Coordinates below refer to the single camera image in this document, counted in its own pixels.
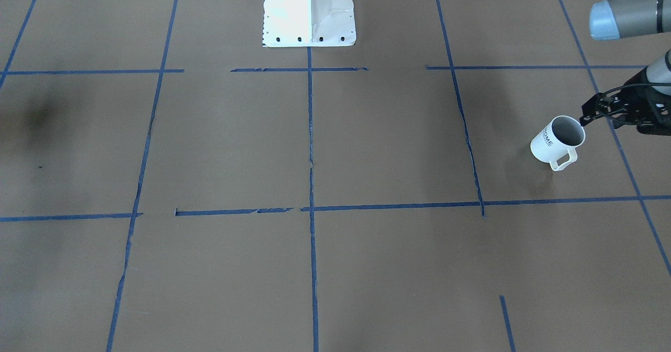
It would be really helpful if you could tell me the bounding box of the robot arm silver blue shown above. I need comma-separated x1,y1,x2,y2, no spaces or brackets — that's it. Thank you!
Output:
579,0,670,135

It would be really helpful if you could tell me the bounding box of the white mug with handle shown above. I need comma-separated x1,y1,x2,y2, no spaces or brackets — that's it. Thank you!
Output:
529,115,586,171

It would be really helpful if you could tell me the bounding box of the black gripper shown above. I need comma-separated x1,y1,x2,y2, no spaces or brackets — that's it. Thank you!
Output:
579,83,670,136

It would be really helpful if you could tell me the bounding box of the white camera pole with base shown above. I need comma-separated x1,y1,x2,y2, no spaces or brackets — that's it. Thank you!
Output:
262,0,357,48

